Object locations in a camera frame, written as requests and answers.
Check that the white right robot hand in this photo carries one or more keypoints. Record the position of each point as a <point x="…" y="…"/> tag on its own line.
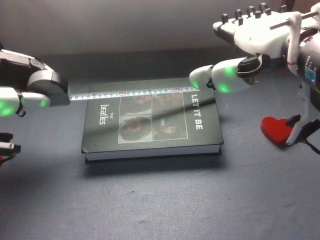
<point x="262" y="35"/>

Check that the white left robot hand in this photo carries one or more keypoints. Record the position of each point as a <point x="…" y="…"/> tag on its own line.
<point x="10" y="100"/>

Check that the grey tape measure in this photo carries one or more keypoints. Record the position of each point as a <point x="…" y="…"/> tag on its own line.
<point x="47" y="82"/>

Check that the black Beatles book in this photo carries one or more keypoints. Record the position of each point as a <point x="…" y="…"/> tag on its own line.
<point x="107" y="140"/>

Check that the red heart block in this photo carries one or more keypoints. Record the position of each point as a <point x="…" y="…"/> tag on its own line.
<point x="272" y="127"/>

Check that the grey table cloth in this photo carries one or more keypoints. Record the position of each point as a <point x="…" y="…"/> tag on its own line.
<point x="150" y="200"/>

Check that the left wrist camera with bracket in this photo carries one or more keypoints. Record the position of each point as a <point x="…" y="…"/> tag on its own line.
<point x="8" y="147"/>

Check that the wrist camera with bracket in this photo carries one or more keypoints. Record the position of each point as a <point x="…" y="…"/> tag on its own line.
<point x="297" y="130"/>
<point x="8" y="147"/>

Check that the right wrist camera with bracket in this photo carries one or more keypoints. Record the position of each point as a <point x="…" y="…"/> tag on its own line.
<point x="297" y="130"/>

